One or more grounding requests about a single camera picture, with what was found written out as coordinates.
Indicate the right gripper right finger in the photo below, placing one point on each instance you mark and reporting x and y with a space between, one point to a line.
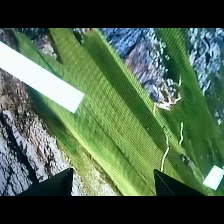
170 186

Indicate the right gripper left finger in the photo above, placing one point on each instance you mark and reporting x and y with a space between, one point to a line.
56 186

